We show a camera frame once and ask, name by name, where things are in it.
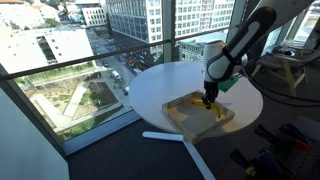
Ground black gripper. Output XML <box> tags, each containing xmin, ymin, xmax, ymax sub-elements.
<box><xmin>202</xmin><ymin>80</ymin><xmax>220</xmax><ymax>110</ymax></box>

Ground yellow banana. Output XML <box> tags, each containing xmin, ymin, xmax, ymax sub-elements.
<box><xmin>192</xmin><ymin>98</ymin><xmax>223</xmax><ymax>118</ymax></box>

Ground light wooden tray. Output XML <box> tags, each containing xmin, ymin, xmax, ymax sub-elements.
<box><xmin>161</xmin><ymin>89</ymin><xmax>236</xmax><ymax>145</ymax></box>

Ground white table base legs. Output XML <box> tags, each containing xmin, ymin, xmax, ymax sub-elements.
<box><xmin>142</xmin><ymin>130</ymin><xmax>217</xmax><ymax>180</ymax></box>

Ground black blue clamp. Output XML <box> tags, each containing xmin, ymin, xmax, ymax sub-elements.
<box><xmin>229</xmin><ymin>148</ymin><xmax>294</xmax><ymax>180</ymax></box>

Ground light wooden chair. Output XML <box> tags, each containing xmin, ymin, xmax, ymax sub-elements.
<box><xmin>251</xmin><ymin>44</ymin><xmax>320</xmax><ymax>98</ymax></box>

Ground parked white van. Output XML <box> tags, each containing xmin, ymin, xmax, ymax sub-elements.
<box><xmin>110</xmin><ymin>69</ymin><xmax>122</xmax><ymax>81</ymax></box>

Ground black orange bar clamp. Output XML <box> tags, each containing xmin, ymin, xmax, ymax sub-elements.
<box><xmin>279</xmin><ymin>123</ymin><xmax>313</xmax><ymax>150</ymax></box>

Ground black perforated board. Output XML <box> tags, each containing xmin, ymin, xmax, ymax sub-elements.
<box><xmin>276</xmin><ymin>115</ymin><xmax>320</xmax><ymax>180</ymax></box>

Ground white flat-roof building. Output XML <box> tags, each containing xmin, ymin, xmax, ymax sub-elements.
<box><xmin>0</xmin><ymin>27</ymin><xmax>95</xmax><ymax>75</ymax></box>

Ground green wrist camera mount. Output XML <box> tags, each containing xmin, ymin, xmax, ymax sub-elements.
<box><xmin>218</xmin><ymin>74</ymin><xmax>240</xmax><ymax>94</ymax></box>

